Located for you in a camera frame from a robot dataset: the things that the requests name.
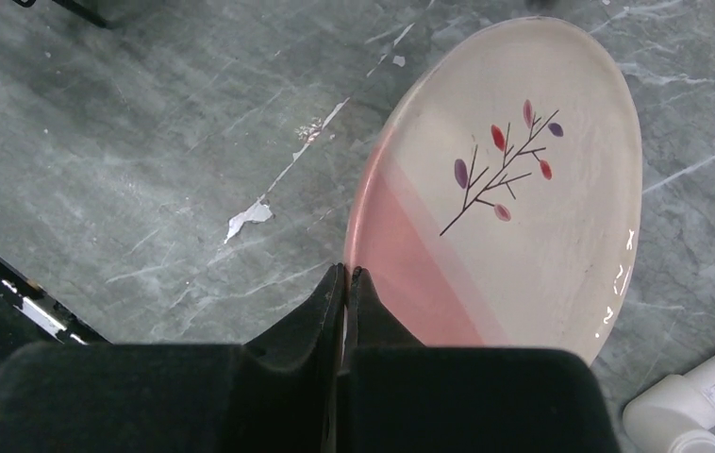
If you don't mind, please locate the beige pink plate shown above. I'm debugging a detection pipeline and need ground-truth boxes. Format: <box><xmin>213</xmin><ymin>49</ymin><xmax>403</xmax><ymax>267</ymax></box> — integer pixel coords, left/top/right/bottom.
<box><xmin>343</xmin><ymin>17</ymin><xmax>642</xmax><ymax>361</ymax></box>

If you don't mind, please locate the white pvc pipe frame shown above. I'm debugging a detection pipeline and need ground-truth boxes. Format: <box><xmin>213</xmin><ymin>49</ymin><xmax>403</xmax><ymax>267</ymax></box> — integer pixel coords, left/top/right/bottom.
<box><xmin>623</xmin><ymin>356</ymin><xmax>715</xmax><ymax>453</ymax></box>

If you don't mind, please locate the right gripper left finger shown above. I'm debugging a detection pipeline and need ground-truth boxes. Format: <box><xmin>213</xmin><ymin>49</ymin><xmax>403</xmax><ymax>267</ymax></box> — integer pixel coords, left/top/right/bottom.
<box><xmin>0</xmin><ymin>264</ymin><xmax>345</xmax><ymax>452</ymax></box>

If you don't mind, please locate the black wire dish rack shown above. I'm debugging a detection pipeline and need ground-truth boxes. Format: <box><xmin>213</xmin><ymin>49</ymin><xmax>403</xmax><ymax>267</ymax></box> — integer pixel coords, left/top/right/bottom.
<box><xmin>12</xmin><ymin>0</ymin><xmax>108</xmax><ymax>29</ymax></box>

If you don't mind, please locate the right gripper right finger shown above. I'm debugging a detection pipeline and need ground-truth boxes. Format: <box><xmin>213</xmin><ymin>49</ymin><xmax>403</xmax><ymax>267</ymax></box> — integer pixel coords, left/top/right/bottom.
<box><xmin>336</xmin><ymin>268</ymin><xmax>620</xmax><ymax>452</ymax></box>

